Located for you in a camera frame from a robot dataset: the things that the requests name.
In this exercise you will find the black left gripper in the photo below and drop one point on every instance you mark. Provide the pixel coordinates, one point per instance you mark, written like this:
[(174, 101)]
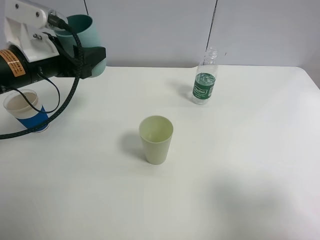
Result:
[(65, 66)]

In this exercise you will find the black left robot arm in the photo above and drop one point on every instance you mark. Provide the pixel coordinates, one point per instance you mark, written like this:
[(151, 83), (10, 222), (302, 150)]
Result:
[(16, 72)]

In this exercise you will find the teal plastic cup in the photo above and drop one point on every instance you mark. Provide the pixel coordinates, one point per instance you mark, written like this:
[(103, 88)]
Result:
[(86, 30)]

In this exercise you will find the blue sleeved paper cup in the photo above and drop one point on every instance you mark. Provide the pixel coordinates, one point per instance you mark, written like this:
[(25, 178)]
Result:
[(17, 106)]

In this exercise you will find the clear bottle green label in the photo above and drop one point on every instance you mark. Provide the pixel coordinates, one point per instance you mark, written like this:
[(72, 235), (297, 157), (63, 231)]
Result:
[(205, 77)]

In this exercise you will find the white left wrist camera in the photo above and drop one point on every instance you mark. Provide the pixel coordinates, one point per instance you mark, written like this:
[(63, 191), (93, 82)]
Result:
[(23, 22)]

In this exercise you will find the pale green plastic cup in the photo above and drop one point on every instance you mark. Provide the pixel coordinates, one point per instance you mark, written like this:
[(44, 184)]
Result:
[(156, 132)]

